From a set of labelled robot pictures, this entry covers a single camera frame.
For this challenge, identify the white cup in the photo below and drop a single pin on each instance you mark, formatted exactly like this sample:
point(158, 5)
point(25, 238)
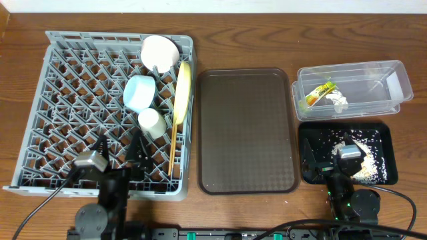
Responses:
point(152, 122)

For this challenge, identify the pile of rice and scraps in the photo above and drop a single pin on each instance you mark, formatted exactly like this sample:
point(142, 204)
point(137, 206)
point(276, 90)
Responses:
point(374, 167)

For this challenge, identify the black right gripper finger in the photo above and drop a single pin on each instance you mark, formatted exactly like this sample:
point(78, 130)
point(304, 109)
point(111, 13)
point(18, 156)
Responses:
point(348, 139)
point(308, 156)

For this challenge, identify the white tissue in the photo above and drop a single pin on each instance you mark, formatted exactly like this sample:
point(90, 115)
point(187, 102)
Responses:
point(339, 101)

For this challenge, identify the yellow green snack wrapper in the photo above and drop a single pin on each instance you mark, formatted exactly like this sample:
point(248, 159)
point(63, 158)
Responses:
point(319, 92)

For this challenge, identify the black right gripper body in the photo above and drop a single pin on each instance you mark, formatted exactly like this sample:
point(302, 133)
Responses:
point(329, 168)

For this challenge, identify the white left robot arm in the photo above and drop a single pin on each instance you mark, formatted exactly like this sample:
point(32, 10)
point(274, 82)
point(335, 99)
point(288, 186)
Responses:
point(106, 218)

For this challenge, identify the grey plastic dish rack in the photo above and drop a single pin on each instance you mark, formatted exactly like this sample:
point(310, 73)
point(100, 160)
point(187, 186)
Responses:
point(79, 96)

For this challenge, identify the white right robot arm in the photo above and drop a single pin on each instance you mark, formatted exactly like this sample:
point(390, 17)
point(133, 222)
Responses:
point(347, 204)

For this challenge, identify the white bowl with food residue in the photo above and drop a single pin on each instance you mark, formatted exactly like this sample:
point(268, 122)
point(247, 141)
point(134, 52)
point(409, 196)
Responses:
point(160, 52)

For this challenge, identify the yellow-green plate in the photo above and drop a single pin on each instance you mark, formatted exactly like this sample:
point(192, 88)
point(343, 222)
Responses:
point(182, 92)

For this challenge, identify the clear plastic container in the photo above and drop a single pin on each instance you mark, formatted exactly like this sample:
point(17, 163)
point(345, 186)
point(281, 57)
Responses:
point(371, 88)

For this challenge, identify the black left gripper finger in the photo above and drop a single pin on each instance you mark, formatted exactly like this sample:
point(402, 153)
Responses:
point(138, 152)
point(101, 147)

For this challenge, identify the black base rail with buttons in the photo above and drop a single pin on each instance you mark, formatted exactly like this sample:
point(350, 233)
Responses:
point(292, 234)

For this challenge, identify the black plastic tray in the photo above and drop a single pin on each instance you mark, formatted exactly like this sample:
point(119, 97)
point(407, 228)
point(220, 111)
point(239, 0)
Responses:
point(319, 133)

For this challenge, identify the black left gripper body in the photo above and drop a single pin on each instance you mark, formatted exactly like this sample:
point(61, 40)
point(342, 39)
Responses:
point(119, 170)

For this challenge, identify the light blue saucer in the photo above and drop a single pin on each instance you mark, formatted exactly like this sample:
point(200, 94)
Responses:
point(139, 93)

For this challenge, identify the brown serving tray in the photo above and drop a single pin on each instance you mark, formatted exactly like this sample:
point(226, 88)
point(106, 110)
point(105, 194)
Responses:
point(246, 140)

